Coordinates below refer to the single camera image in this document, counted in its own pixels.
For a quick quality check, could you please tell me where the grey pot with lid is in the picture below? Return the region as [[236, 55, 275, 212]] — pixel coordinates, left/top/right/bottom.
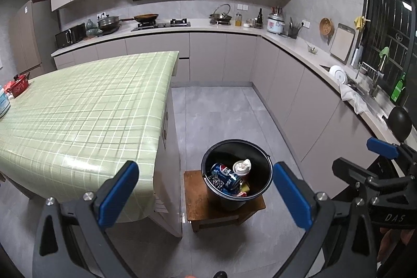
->
[[97, 14, 122, 31]]

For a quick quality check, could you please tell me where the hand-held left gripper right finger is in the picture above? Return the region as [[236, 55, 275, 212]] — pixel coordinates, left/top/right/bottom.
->
[[273, 162, 380, 278]]

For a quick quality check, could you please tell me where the white rice cooker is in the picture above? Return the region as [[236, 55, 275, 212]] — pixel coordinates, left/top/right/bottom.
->
[[267, 7, 286, 36]]

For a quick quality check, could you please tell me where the yellow hanging cloth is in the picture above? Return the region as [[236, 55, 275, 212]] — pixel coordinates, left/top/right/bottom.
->
[[354, 16, 370, 31]]

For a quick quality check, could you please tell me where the white plate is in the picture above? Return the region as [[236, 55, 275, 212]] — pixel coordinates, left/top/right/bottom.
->
[[329, 66, 347, 85]]

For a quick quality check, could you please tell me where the window with dark grille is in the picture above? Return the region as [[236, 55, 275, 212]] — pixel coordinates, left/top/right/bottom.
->
[[361, 0, 417, 96]]

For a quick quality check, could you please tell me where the steel wool scrubber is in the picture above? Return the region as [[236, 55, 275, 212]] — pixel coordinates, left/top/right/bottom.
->
[[205, 175, 224, 190]]

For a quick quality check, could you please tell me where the yellow and red can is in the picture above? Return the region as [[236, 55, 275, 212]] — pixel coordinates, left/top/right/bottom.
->
[[232, 159, 252, 182]]

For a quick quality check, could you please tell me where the black toaster oven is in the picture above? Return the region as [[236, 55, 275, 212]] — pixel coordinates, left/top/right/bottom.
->
[[55, 23, 86, 49]]

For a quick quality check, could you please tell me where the kitchen counter with cabinets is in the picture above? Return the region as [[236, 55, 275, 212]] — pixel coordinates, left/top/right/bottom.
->
[[50, 18, 417, 187]]

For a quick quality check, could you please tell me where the table with green plaid tablecloth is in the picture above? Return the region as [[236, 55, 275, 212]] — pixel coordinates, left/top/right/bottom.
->
[[0, 51, 183, 238]]

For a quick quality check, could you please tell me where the white and blue jar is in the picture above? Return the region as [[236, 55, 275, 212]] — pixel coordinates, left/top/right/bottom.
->
[[0, 84, 11, 119]]

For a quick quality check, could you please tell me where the blue soda can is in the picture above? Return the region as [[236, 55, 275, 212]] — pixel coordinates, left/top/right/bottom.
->
[[210, 163, 243, 195]]

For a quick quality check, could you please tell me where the black gas stove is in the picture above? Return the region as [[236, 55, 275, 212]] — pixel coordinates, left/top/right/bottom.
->
[[131, 19, 191, 32]]

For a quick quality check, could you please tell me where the person's right hand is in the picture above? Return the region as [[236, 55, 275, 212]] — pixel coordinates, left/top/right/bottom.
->
[[377, 227, 416, 264]]

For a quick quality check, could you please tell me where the white dishcloth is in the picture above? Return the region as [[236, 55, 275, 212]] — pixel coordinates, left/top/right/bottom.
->
[[339, 83, 370, 116]]

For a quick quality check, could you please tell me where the wooden stool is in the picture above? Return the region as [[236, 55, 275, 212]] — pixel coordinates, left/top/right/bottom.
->
[[183, 170, 267, 233]]

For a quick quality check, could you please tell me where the beige refrigerator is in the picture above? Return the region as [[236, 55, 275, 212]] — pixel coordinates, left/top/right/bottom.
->
[[8, 0, 61, 77]]

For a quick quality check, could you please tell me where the red pot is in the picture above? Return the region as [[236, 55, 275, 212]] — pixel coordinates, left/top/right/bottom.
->
[[7, 72, 31, 98]]

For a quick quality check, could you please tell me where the cutting board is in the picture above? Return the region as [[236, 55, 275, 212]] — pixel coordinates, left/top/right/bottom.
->
[[330, 23, 356, 64]]

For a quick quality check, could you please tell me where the metal faucet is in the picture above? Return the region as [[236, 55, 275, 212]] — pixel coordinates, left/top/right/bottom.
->
[[368, 55, 388, 98]]

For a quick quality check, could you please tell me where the bamboo strainer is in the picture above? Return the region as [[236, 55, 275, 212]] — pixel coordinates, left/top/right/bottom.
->
[[319, 17, 333, 45]]

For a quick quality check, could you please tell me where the black utensil holder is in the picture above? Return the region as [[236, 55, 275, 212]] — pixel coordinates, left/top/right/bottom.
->
[[287, 17, 302, 39]]

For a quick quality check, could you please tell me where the wok with handle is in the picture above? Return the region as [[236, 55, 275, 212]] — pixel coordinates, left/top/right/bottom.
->
[[119, 14, 160, 23]]

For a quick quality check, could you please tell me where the black bucket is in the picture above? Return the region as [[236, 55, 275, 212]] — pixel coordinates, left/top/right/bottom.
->
[[200, 139, 273, 212]]

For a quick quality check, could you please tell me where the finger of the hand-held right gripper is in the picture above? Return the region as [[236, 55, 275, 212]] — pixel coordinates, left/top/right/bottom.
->
[[332, 157, 389, 204], [366, 137, 417, 175]]

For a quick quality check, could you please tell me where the metal kettle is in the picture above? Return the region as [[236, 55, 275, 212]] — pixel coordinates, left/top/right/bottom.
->
[[209, 4, 232, 25]]

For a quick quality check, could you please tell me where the green bottle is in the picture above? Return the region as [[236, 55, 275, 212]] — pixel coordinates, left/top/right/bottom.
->
[[390, 72, 408, 104]]

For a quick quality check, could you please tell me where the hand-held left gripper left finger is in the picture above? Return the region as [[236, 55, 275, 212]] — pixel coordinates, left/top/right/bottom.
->
[[32, 160, 140, 278]]

